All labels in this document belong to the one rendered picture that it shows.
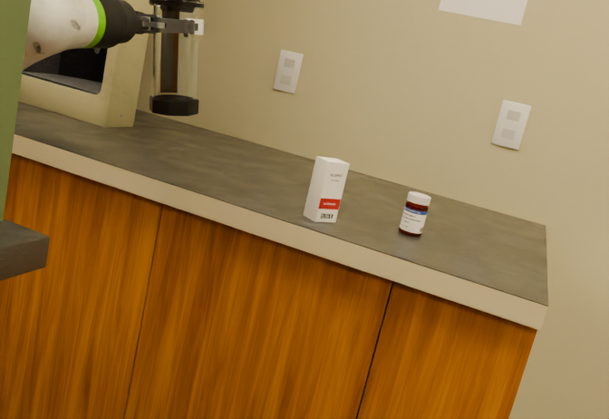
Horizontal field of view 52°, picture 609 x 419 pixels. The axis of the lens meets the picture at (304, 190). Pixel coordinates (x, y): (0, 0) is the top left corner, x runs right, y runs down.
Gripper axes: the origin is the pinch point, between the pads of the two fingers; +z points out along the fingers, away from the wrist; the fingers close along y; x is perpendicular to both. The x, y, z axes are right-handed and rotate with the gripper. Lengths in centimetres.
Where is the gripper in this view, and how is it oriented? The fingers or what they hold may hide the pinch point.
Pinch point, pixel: (175, 24)
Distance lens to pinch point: 132.4
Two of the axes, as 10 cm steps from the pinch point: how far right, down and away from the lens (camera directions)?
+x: -0.9, 9.6, 2.6
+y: -9.2, -1.8, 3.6
